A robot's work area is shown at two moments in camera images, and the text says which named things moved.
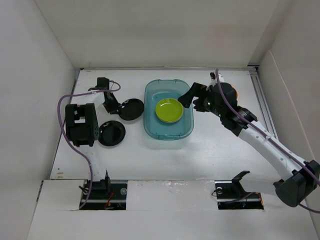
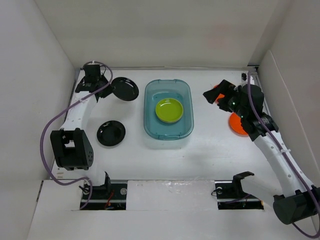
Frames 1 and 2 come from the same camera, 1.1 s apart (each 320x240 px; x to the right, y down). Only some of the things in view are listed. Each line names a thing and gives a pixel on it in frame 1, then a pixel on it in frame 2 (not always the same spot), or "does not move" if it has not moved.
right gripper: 197,90 → 225,87
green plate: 169,110 does not move
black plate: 111,133 does not move
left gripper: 114,109 → 107,92
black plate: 131,109 → 125,89
